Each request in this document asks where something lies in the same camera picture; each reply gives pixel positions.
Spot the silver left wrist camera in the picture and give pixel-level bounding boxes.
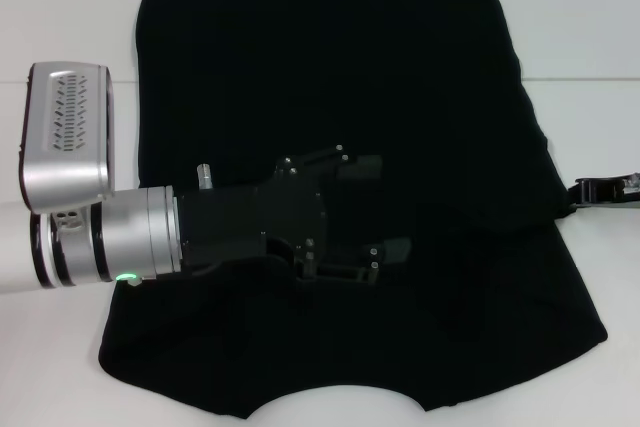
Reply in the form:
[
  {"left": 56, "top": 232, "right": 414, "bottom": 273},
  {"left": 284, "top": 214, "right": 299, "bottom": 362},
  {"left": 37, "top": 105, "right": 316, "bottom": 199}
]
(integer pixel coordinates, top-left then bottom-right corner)
[{"left": 17, "top": 61, "right": 115, "bottom": 213}]

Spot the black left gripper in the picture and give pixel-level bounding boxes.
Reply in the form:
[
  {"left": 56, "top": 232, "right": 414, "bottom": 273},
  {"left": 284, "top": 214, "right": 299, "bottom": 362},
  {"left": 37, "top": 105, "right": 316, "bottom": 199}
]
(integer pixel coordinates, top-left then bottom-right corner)
[{"left": 177, "top": 144, "right": 385, "bottom": 268}]

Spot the silver left camera mount bracket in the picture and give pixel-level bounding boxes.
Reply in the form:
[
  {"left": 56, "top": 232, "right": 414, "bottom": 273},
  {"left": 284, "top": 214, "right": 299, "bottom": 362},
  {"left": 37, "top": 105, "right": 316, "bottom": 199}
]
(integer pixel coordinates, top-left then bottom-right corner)
[{"left": 49, "top": 209, "right": 99, "bottom": 234}]

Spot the black t-shirt with FREE print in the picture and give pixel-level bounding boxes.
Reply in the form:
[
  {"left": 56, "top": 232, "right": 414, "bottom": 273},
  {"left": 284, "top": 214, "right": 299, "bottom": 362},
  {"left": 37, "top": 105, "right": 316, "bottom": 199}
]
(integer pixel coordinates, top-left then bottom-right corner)
[{"left": 97, "top": 0, "right": 610, "bottom": 421}]

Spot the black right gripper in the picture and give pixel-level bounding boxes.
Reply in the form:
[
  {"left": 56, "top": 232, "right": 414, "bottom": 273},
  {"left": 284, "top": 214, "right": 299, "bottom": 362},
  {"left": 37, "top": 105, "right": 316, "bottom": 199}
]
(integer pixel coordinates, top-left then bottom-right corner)
[{"left": 573, "top": 172, "right": 640, "bottom": 205}]

